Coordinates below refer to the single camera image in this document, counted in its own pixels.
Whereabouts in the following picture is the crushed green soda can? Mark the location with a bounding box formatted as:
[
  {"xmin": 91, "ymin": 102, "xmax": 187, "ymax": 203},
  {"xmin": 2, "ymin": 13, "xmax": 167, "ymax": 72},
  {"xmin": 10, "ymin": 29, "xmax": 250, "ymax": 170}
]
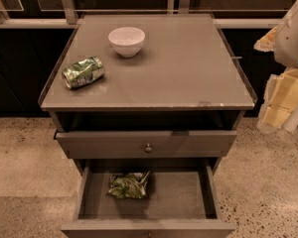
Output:
[{"xmin": 62, "ymin": 57, "xmax": 105, "ymax": 89}]

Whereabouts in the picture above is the closed top grey drawer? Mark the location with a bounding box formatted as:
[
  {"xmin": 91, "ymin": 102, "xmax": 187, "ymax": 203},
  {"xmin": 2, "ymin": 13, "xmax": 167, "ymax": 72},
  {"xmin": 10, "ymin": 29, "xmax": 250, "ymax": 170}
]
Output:
[{"xmin": 56, "ymin": 130, "xmax": 236, "ymax": 159}]

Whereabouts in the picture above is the white cylindrical post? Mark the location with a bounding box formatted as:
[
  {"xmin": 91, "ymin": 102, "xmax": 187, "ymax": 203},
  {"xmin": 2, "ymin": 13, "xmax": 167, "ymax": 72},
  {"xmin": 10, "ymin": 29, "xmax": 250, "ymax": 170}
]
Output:
[{"xmin": 283, "ymin": 107, "xmax": 298, "ymax": 132}]

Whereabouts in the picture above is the open middle grey drawer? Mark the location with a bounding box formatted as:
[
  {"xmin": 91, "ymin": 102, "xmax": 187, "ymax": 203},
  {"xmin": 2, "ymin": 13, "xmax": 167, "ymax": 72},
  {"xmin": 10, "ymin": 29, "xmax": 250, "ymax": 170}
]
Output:
[{"xmin": 61, "ymin": 159, "xmax": 234, "ymax": 238}]

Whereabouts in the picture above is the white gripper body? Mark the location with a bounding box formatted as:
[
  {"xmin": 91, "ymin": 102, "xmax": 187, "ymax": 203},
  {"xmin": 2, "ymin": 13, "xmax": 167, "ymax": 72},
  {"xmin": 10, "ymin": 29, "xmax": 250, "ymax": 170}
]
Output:
[{"xmin": 257, "ymin": 67, "xmax": 298, "ymax": 134}]

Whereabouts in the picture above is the grey wooden drawer cabinet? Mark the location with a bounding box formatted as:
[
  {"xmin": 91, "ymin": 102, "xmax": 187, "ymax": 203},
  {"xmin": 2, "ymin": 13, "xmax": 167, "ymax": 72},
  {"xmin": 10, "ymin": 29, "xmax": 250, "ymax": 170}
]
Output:
[{"xmin": 37, "ymin": 13, "xmax": 258, "ymax": 238}]

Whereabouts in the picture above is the white ceramic bowl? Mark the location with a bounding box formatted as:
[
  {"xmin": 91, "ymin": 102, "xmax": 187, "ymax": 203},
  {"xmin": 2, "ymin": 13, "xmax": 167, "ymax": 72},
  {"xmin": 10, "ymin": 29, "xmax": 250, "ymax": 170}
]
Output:
[{"xmin": 108, "ymin": 27, "xmax": 145, "ymax": 58}]

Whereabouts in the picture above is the green chip bag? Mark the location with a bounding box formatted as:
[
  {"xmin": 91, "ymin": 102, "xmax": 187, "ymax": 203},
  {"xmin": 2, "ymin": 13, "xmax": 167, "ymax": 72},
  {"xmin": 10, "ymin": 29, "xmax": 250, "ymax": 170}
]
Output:
[{"xmin": 108, "ymin": 172, "xmax": 150, "ymax": 199}]

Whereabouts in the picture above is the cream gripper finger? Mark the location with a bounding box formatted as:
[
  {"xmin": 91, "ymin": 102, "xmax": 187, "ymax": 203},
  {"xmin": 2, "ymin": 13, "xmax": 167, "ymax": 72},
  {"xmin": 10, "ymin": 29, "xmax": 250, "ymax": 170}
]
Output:
[{"xmin": 253, "ymin": 27, "xmax": 277, "ymax": 53}]

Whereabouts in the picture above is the round metal drawer knob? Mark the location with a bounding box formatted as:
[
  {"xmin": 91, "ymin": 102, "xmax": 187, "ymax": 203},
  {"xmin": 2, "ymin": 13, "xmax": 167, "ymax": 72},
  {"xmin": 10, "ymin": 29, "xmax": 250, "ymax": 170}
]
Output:
[{"xmin": 144, "ymin": 144, "xmax": 153, "ymax": 153}]

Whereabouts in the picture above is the metal railing frame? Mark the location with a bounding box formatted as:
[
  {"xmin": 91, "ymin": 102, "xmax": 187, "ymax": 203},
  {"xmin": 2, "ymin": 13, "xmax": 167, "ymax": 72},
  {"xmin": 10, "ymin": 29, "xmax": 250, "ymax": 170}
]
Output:
[{"xmin": 0, "ymin": 0, "xmax": 296, "ymax": 29}]

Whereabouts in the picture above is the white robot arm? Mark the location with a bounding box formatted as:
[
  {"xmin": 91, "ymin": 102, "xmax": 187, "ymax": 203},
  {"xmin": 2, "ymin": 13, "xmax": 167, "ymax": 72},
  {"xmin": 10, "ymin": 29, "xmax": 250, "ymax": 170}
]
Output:
[{"xmin": 254, "ymin": 0, "xmax": 298, "ymax": 133}]

